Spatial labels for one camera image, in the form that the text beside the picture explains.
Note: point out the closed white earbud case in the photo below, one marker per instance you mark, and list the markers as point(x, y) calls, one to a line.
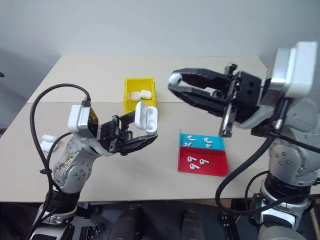
point(47, 137)
point(145, 94)
point(45, 146)
point(135, 95)

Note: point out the yellow plastic bin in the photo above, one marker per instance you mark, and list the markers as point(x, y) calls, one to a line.
point(128, 106)

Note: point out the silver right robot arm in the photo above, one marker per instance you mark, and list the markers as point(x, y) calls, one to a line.
point(290, 155)

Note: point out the small black object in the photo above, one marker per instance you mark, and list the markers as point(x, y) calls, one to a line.
point(1, 74)

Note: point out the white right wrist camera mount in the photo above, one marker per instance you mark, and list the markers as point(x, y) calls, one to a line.
point(300, 67)

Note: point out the blue plastic tray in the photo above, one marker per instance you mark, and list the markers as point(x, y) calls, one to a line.
point(220, 145)

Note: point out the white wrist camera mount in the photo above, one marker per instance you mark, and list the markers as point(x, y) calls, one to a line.
point(300, 67)
point(78, 120)

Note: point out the white earbud case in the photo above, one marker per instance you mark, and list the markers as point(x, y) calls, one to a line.
point(47, 137)
point(45, 146)
point(150, 120)
point(145, 94)
point(135, 95)

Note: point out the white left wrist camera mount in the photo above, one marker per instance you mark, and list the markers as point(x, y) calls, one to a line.
point(78, 120)

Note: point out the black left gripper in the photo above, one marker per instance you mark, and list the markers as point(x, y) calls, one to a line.
point(111, 135)

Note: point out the red plastic tray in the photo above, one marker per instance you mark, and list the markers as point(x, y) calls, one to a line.
point(215, 165)

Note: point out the dark rounded shape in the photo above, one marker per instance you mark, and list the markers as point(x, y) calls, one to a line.
point(191, 225)
point(127, 222)

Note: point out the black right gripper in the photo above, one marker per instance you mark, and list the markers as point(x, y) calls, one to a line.
point(246, 97)

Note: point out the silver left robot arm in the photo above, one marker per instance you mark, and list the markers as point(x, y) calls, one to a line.
point(75, 172)

